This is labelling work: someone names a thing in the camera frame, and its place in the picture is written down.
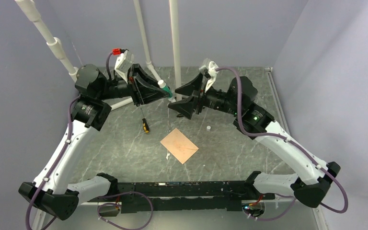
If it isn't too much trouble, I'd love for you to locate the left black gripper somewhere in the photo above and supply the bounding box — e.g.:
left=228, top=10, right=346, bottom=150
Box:
left=97, top=63, right=170, bottom=106

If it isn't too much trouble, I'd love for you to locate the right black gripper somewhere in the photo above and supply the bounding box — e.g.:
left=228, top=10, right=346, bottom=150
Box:
left=168, top=72, right=242, bottom=119

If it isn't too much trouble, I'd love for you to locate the green white glue stick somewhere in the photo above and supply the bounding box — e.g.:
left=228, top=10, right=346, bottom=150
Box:
left=158, top=80, right=173, bottom=99

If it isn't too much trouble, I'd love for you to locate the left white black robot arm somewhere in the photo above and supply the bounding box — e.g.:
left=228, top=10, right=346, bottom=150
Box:
left=19, top=64, right=169, bottom=220

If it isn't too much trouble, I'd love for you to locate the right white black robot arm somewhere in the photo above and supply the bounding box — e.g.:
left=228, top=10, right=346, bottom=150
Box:
left=168, top=74, right=341, bottom=208

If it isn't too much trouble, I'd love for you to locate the yellow black screwdriver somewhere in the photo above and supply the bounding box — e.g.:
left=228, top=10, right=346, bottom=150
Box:
left=140, top=108, right=150, bottom=134

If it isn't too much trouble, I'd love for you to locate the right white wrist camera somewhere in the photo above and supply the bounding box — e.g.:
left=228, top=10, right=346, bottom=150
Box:
left=199, top=58, right=218, bottom=92

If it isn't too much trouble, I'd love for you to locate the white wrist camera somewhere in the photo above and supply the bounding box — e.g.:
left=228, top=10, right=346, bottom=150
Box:
left=112, top=48, right=134, bottom=83
left=199, top=58, right=218, bottom=92

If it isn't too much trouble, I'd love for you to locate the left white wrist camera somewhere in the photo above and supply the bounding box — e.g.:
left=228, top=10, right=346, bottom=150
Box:
left=112, top=48, right=134, bottom=83

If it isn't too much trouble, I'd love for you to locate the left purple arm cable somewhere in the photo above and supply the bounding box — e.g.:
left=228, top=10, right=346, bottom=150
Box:
left=25, top=50, right=154, bottom=230

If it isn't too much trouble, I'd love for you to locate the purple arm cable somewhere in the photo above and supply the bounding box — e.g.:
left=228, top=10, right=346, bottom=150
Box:
left=216, top=67, right=349, bottom=222
left=25, top=50, right=154, bottom=230

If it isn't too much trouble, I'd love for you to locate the white PVC pipe frame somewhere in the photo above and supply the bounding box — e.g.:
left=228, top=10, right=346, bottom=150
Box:
left=14, top=0, right=184, bottom=112

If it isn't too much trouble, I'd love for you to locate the aluminium table frame rail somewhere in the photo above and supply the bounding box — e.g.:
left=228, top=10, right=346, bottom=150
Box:
left=31, top=67, right=329, bottom=230

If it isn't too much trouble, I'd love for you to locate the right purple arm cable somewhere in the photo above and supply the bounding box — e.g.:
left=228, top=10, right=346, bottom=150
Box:
left=216, top=67, right=349, bottom=222

